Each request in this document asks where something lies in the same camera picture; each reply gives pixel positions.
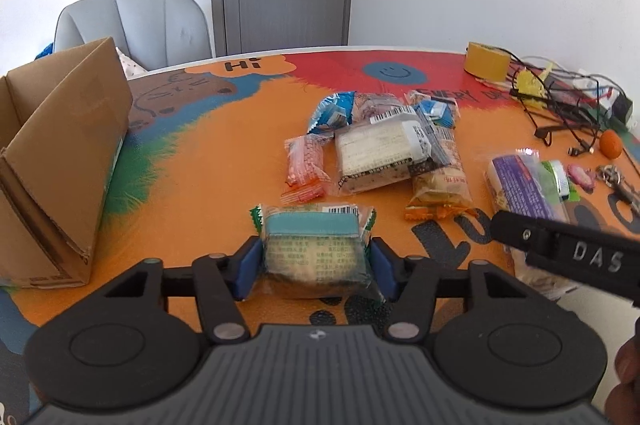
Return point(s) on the green snack packet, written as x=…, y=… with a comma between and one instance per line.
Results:
x=560, y=180

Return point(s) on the large white label cake packet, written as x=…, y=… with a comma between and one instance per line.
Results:
x=377, y=155

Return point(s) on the bunch of keys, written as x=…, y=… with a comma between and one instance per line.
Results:
x=620, y=187

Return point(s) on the black flat device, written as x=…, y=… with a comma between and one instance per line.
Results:
x=570, y=97

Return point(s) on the person's right hand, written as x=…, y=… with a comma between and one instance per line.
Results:
x=631, y=367

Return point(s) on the blue cloth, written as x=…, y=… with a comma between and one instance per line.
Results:
x=45, y=49

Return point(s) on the black power adapter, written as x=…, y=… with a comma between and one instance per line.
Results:
x=623, y=107

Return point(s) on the yellow crumpled plastic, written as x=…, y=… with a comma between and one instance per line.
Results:
x=531, y=87

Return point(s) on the colourful printed table mat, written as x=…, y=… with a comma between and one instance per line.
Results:
x=200, y=165

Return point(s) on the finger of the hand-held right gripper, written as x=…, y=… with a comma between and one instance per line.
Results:
x=515, y=230

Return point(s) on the dotted cream pillow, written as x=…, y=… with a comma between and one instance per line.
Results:
x=131, y=61

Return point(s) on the teal label cake packet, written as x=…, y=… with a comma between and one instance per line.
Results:
x=312, y=250

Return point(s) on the white power strip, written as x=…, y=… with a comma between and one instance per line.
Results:
x=607, y=97

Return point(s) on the orange red snack packet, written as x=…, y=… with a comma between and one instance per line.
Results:
x=304, y=165

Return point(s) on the brown cardboard box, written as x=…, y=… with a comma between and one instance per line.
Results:
x=60, y=145

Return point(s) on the orange fruit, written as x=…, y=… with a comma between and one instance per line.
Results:
x=611, y=144

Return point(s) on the small blue snack packet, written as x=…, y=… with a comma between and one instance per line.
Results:
x=435, y=107

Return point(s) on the purple snack packet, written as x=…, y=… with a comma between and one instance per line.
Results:
x=525, y=187

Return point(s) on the yellow tape roll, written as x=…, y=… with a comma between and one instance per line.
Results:
x=485, y=60

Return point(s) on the small clear wrapper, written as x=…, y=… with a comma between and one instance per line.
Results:
x=492, y=81

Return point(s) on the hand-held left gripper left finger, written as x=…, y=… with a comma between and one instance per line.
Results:
x=247, y=267

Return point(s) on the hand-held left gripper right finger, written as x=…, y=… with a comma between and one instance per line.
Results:
x=382, y=267

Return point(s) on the yellow orange snack packet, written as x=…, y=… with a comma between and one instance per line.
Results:
x=440, y=195

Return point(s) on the grey padded chair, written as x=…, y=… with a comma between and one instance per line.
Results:
x=145, y=20

